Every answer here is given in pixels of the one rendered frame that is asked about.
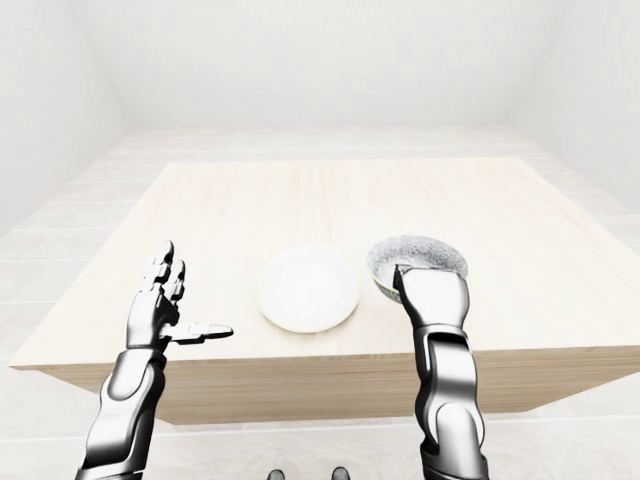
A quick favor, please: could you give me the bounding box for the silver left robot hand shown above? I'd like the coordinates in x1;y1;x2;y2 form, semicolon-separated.
122;239;235;351

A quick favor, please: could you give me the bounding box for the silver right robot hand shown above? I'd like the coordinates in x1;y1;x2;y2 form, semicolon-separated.
392;263;473;333

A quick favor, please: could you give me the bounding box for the patterned grey bowl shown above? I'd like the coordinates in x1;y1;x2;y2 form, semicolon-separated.
366;233;470;306

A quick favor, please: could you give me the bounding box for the white round plate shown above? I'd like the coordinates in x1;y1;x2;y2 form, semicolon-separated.
256;243;362;335

